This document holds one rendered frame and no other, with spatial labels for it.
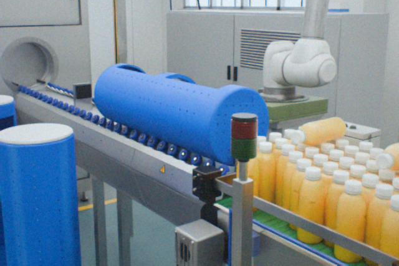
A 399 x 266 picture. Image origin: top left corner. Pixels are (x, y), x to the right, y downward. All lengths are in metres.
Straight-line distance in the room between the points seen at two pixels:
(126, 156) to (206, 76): 2.37
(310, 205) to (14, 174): 1.08
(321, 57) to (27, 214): 1.34
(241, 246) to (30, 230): 0.96
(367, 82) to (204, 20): 1.58
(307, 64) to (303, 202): 0.98
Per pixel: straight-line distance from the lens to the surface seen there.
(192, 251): 1.48
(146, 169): 2.06
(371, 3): 4.53
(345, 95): 3.46
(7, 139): 1.92
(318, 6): 2.25
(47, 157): 1.89
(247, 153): 1.16
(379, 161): 1.32
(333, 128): 1.57
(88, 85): 2.82
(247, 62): 3.98
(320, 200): 1.33
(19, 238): 2.02
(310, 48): 2.21
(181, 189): 1.86
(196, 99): 1.74
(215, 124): 1.66
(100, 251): 2.80
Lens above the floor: 1.52
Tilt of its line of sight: 13 degrees down
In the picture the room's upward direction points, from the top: straight up
